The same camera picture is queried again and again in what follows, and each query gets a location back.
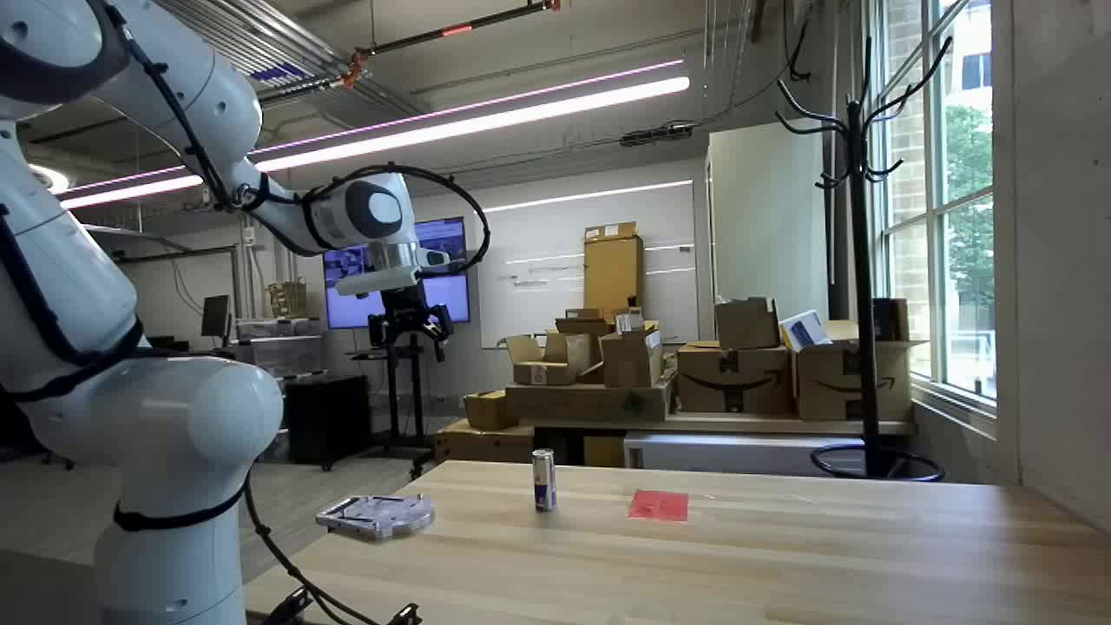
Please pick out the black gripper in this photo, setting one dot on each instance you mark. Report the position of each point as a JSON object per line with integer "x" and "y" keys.
{"x": 408, "y": 312}

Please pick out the slim silver blue drink can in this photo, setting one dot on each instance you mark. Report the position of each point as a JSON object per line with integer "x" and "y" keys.
{"x": 541, "y": 481}

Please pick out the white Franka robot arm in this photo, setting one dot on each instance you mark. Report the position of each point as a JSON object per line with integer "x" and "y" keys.
{"x": 162, "y": 419}

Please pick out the black display stand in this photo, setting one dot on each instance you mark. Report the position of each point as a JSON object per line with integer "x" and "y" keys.
{"x": 408, "y": 405}

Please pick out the small cube cardboard box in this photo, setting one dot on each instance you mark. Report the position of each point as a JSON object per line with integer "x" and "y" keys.
{"x": 489, "y": 412}

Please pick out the black cabinet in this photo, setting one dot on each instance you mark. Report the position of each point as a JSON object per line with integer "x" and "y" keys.
{"x": 326, "y": 419}

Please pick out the low wide cardboard box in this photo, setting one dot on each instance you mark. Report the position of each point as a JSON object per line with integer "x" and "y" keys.
{"x": 486, "y": 444}

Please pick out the long flat cardboard box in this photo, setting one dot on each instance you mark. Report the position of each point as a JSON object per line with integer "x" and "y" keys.
{"x": 589, "y": 405}

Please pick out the small dark desk monitor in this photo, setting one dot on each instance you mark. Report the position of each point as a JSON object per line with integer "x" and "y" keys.
{"x": 215, "y": 313}

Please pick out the tall upright cardboard box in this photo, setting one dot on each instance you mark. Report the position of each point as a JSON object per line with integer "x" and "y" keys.
{"x": 613, "y": 273}

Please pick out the medium open cardboard box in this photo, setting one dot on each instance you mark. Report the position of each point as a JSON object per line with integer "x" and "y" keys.
{"x": 630, "y": 360}

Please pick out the long ceiling light strip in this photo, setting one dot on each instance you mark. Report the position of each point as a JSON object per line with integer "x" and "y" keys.
{"x": 463, "y": 122}

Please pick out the red square paper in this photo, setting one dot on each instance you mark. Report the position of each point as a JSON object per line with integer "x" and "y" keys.
{"x": 657, "y": 505}

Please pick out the cardboard box with smile logo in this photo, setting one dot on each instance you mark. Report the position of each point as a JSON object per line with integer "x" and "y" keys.
{"x": 831, "y": 382}
{"x": 732, "y": 382}

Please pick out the small tilted cardboard box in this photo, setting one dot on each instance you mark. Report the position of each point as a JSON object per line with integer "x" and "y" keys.
{"x": 748, "y": 325}

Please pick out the white low bench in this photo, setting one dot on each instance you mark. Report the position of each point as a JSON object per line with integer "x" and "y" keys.
{"x": 740, "y": 452}

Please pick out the blue and white box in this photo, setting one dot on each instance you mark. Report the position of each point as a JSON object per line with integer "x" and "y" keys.
{"x": 806, "y": 327}

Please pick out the black coat rack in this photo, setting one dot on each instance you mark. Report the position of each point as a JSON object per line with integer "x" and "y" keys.
{"x": 861, "y": 291}

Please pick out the dark small box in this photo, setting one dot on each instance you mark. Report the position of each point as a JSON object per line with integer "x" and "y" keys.
{"x": 888, "y": 316}

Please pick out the wall-mounted display screen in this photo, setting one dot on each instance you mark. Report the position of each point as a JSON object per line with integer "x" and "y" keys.
{"x": 445, "y": 295}

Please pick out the window with white frame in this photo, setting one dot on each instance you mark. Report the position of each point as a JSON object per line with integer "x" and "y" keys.
{"x": 938, "y": 195}

